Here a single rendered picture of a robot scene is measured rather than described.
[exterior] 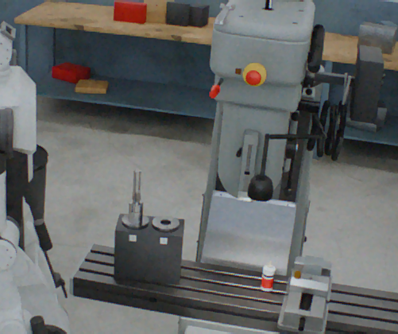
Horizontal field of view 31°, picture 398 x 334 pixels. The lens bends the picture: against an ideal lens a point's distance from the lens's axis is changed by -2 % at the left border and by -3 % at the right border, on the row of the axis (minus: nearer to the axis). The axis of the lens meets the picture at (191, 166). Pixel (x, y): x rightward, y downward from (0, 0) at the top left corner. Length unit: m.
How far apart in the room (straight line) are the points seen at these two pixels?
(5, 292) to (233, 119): 0.84
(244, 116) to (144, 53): 4.63
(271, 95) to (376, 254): 2.81
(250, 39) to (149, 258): 0.87
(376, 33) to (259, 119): 3.84
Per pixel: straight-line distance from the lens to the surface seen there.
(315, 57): 1.98
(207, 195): 2.78
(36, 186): 4.04
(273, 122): 2.11
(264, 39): 1.91
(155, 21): 6.09
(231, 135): 2.14
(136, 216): 2.38
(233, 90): 2.05
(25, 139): 1.70
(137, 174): 2.33
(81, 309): 3.94
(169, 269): 2.43
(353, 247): 4.76
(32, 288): 1.97
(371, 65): 2.35
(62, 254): 4.39
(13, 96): 1.68
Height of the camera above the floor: 2.33
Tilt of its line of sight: 25 degrees down
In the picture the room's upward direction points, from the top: 5 degrees clockwise
